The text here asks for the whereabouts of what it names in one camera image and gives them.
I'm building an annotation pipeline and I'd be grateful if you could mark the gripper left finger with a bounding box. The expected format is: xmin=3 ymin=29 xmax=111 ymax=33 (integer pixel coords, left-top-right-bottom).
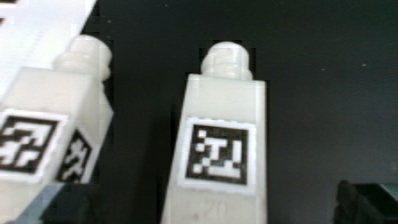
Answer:
xmin=0 ymin=183 xmax=102 ymax=224

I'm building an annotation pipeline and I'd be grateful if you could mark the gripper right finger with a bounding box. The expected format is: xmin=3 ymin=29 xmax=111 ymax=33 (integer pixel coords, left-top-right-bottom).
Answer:
xmin=337 ymin=181 xmax=398 ymax=224

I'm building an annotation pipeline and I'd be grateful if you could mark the white leg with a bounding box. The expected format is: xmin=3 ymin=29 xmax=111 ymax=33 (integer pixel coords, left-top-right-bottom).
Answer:
xmin=161 ymin=42 xmax=267 ymax=224
xmin=0 ymin=35 xmax=113 ymax=184

